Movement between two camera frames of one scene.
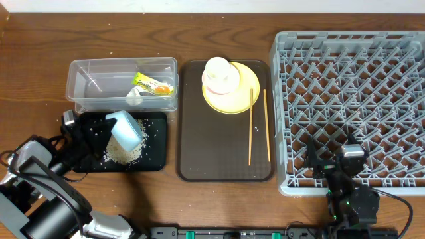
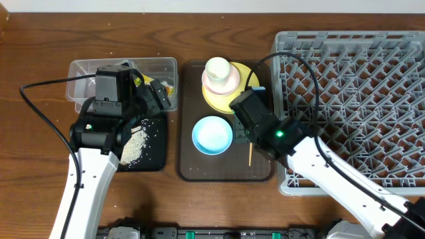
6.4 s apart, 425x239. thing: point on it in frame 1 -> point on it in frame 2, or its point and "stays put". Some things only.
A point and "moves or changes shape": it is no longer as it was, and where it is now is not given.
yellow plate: [238, 101] stays put
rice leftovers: [116, 153] stays put
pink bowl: [224, 85] stays put
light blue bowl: [125, 131] moves or changes shape
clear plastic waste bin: [119, 85] stays put
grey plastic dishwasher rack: [326, 84] stays put
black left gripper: [84, 144] -> [147, 95]
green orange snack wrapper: [153, 86] stays put
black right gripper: [326, 167] -> [240, 131]
